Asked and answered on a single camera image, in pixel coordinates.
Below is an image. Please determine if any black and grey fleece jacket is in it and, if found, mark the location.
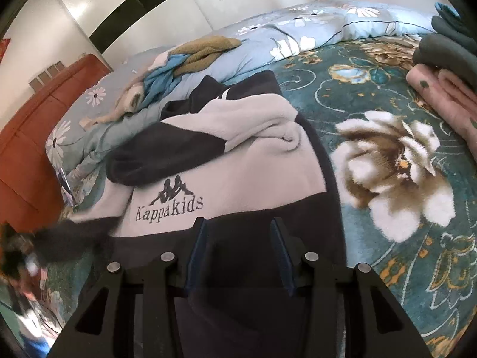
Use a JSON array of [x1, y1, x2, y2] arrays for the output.
[[33, 70, 349, 358]]

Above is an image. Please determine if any white wardrobe with black stripe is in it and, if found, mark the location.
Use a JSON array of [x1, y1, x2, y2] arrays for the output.
[[58, 0, 314, 73]]

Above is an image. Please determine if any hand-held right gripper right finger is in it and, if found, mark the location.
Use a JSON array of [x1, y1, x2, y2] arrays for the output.
[[270, 217, 423, 358]]

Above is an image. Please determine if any folded teal garment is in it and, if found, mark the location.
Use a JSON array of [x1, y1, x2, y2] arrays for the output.
[[434, 2, 461, 19]]

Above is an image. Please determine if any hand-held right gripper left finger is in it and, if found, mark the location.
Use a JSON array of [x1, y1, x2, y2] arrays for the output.
[[50, 216, 207, 358]]

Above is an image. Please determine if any light blue floral quilt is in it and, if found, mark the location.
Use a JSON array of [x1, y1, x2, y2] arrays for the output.
[[45, 0, 436, 180]]

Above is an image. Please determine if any smartphone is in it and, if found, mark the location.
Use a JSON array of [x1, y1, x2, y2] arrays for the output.
[[56, 168, 77, 207]]

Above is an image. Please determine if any orange wooden headboard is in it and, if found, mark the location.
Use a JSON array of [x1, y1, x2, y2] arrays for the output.
[[0, 54, 112, 228]]

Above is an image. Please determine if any folded grey-green garment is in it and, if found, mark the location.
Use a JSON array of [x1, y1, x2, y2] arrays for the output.
[[432, 15, 477, 47]]

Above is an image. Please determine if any folded dark grey garment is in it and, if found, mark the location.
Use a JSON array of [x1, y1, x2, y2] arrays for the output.
[[412, 33, 477, 90]]

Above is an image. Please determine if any blue garment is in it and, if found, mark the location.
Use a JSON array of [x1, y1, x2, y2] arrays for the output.
[[143, 54, 198, 112]]

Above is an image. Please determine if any olive green knit sweater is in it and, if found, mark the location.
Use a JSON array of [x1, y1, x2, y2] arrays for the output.
[[169, 36, 243, 79]]

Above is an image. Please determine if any beige garment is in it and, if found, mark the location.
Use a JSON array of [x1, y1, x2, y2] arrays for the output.
[[80, 82, 150, 125]]

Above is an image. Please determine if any folded pink garment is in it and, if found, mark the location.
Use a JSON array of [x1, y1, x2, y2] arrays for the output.
[[406, 63, 477, 150]]

